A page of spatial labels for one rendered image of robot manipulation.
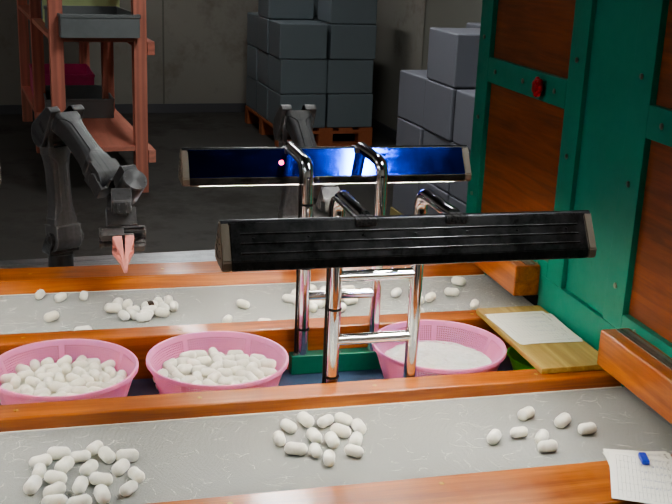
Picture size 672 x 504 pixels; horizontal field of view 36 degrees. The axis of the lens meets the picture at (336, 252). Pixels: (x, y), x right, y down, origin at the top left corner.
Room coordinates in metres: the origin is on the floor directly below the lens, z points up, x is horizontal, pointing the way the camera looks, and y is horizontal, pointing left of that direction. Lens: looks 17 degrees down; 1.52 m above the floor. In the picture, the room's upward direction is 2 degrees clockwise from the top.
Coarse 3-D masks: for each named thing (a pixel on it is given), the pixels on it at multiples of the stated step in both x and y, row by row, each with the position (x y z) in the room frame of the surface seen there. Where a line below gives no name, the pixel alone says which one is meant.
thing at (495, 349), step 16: (432, 320) 2.02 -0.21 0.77; (432, 336) 2.01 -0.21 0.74; (448, 336) 2.01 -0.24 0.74; (464, 336) 1.99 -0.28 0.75; (480, 336) 1.97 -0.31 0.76; (496, 336) 1.94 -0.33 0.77; (384, 352) 1.94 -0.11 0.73; (496, 352) 1.91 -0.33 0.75; (384, 368) 1.84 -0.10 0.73; (400, 368) 1.80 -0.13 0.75; (432, 368) 1.76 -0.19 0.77; (480, 368) 1.78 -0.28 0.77; (496, 368) 1.83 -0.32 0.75
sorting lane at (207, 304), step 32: (160, 288) 2.23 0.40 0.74; (192, 288) 2.25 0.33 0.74; (224, 288) 2.26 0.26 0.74; (256, 288) 2.26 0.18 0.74; (288, 288) 2.27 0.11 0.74; (384, 288) 2.30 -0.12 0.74; (480, 288) 2.33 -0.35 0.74; (0, 320) 1.99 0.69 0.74; (32, 320) 2.00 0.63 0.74; (64, 320) 2.01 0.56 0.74; (96, 320) 2.02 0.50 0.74; (128, 320) 2.02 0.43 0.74; (160, 320) 2.03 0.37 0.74; (192, 320) 2.04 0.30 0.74; (256, 320) 2.05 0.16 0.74
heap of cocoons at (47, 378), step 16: (16, 368) 1.76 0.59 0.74; (32, 368) 1.76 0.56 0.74; (48, 368) 1.76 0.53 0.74; (64, 368) 1.76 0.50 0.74; (80, 368) 1.75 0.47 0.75; (96, 368) 1.77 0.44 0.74; (112, 368) 1.77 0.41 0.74; (16, 384) 1.69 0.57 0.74; (32, 384) 1.69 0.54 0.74; (48, 384) 1.69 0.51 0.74; (64, 384) 1.68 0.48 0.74; (80, 384) 1.70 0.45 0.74; (96, 384) 1.69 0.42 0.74; (112, 384) 1.69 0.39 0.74; (0, 400) 1.63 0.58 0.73
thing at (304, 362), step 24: (288, 144) 2.09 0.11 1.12; (360, 144) 2.11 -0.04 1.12; (312, 168) 1.94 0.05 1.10; (384, 168) 1.98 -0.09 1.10; (312, 192) 1.94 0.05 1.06; (384, 192) 1.97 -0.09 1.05; (312, 216) 1.94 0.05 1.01; (360, 288) 1.97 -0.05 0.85; (312, 360) 1.93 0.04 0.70; (360, 360) 1.96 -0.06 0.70
